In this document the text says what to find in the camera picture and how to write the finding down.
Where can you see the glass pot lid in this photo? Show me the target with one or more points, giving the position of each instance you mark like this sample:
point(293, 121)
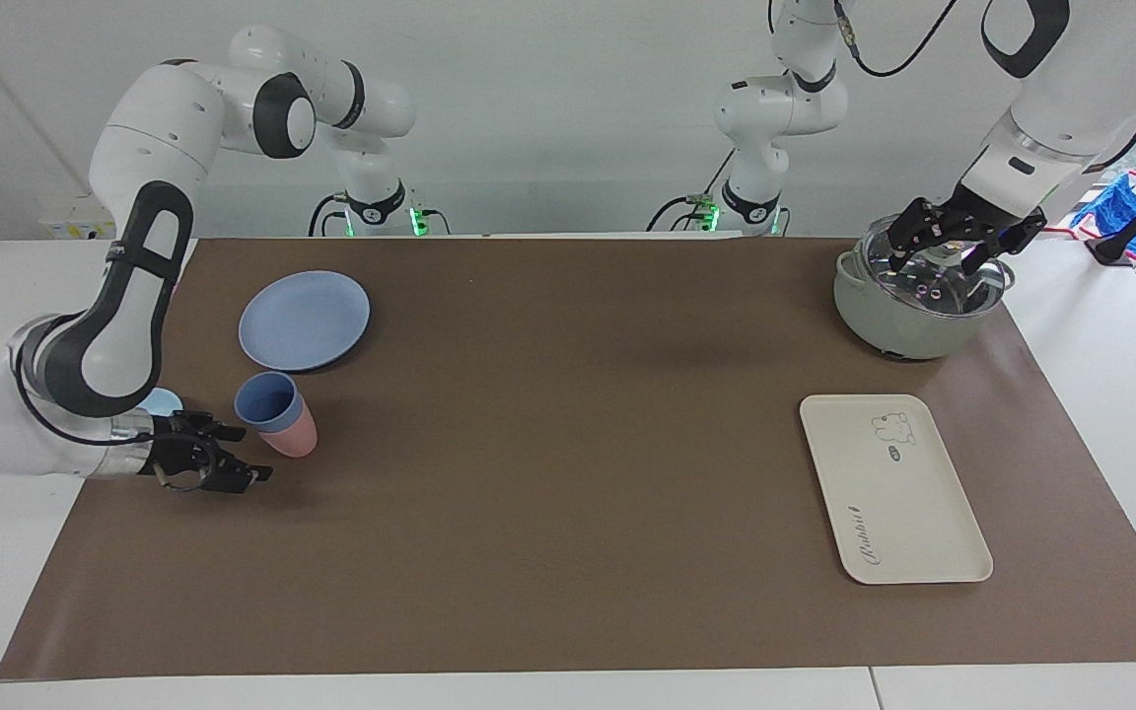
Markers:
point(938, 291)

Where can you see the cream rabbit print tray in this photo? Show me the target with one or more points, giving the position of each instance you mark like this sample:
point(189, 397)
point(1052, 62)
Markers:
point(893, 493)

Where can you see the blue plastic cup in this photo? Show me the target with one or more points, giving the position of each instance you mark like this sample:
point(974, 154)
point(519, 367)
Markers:
point(267, 399)

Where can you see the white yellow box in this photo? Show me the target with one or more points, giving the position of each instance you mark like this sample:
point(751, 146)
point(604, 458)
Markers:
point(70, 219)

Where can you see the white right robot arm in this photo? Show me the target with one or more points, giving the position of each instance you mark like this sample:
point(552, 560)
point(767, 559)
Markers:
point(159, 138)

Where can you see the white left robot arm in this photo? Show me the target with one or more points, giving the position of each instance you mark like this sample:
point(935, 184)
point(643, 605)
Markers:
point(1081, 99)

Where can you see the light blue bowl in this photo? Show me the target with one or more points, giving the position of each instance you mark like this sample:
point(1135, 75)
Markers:
point(164, 402)

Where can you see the blue round plate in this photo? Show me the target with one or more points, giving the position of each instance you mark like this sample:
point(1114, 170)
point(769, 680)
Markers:
point(304, 320)

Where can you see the pink plastic cup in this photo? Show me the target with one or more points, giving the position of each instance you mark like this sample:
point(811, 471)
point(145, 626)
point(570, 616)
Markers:
point(294, 439)

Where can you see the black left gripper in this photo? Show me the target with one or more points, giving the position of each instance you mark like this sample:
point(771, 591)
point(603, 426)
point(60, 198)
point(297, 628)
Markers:
point(972, 219)

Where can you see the green cooking pot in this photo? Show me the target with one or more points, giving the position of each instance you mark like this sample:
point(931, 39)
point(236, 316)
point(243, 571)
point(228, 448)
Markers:
point(888, 320)

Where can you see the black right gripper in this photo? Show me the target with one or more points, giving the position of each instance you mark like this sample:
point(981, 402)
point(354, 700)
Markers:
point(183, 452)

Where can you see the brown table mat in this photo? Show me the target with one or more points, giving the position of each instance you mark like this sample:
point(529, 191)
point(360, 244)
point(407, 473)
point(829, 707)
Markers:
point(568, 493)

